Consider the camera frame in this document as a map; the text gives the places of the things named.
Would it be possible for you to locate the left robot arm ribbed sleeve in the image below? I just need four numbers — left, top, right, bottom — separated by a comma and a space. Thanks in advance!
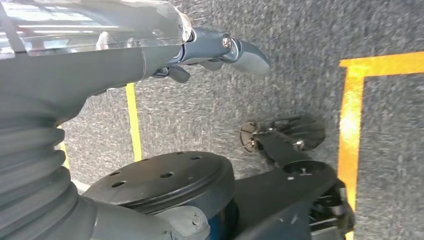
0, 109, 211, 240

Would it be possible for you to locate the black caster wheel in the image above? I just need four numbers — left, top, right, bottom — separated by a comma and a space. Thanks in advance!
240, 115, 327, 154

